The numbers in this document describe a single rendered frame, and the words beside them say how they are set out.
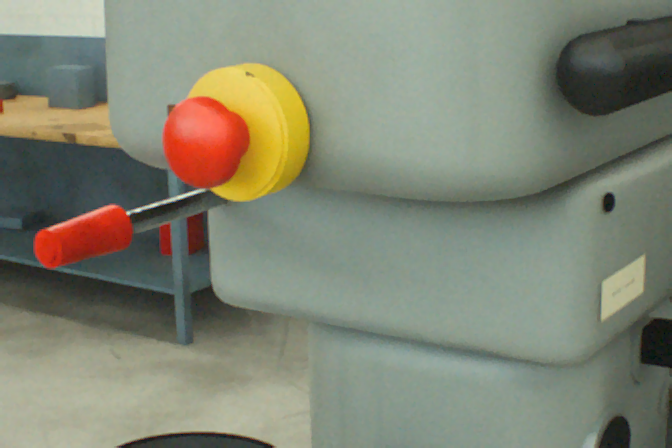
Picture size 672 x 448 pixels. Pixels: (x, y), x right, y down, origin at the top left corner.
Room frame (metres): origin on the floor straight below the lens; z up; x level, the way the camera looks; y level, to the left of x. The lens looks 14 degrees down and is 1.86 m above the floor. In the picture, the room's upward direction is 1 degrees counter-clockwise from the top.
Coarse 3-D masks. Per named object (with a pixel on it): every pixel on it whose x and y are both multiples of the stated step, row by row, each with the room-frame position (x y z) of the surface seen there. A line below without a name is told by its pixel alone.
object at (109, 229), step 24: (192, 192) 0.71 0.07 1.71; (96, 216) 0.65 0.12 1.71; (120, 216) 0.65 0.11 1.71; (144, 216) 0.67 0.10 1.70; (168, 216) 0.69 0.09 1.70; (48, 240) 0.62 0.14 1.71; (72, 240) 0.62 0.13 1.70; (96, 240) 0.64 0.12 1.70; (120, 240) 0.65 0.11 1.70; (48, 264) 0.62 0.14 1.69
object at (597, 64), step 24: (648, 24) 0.59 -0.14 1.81; (576, 48) 0.54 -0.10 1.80; (600, 48) 0.54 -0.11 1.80; (624, 48) 0.54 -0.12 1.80; (648, 48) 0.56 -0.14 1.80; (576, 72) 0.54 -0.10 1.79; (600, 72) 0.54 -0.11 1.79; (624, 72) 0.53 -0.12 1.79; (648, 72) 0.55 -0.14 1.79; (576, 96) 0.54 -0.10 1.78; (600, 96) 0.54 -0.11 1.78; (624, 96) 0.53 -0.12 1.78; (648, 96) 0.56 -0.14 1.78
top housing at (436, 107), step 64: (128, 0) 0.65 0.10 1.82; (192, 0) 0.62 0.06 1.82; (256, 0) 0.60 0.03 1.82; (320, 0) 0.58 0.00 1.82; (384, 0) 0.56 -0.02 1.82; (448, 0) 0.55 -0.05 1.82; (512, 0) 0.55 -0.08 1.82; (576, 0) 0.58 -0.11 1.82; (640, 0) 0.64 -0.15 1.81; (128, 64) 0.65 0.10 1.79; (192, 64) 0.62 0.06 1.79; (320, 64) 0.58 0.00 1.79; (384, 64) 0.56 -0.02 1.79; (448, 64) 0.55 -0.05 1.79; (512, 64) 0.55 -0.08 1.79; (128, 128) 0.65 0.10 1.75; (320, 128) 0.58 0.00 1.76; (384, 128) 0.56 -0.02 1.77; (448, 128) 0.55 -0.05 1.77; (512, 128) 0.55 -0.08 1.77; (576, 128) 0.58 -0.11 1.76; (640, 128) 0.64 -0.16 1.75; (384, 192) 0.57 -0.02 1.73; (448, 192) 0.56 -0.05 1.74; (512, 192) 0.56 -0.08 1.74
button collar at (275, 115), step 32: (256, 64) 0.59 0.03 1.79; (192, 96) 0.60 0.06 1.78; (224, 96) 0.58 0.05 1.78; (256, 96) 0.57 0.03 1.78; (288, 96) 0.58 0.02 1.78; (256, 128) 0.57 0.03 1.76; (288, 128) 0.57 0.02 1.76; (256, 160) 0.58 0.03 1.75; (288, 160) 0.57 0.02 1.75; (224, 192) 0.59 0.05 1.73; (256, 192) 0.58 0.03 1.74
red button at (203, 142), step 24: (168, 120) 0.57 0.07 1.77; (192, 120) 0.56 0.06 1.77; (216, 120) 0.55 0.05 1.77; (240, 120) 0.58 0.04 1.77; (168, 144) 0.57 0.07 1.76; (192, 144) 0.56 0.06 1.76; (216, 144) 0.55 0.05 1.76; (240, 144) 0.56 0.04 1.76; (192, 168) 0.56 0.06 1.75; (216, 168) 0.55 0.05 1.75
